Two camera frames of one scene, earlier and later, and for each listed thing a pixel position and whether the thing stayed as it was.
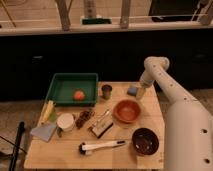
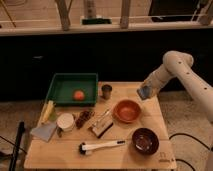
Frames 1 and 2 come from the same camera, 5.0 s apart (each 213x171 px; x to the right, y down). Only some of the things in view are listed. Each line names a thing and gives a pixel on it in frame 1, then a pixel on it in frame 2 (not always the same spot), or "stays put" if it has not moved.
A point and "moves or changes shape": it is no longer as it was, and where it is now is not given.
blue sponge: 132,91 moves or changes shape
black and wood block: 101,127 stays put
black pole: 13,160 stays put
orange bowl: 127,111 stays put
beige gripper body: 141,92 → 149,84
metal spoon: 106,113 stays put
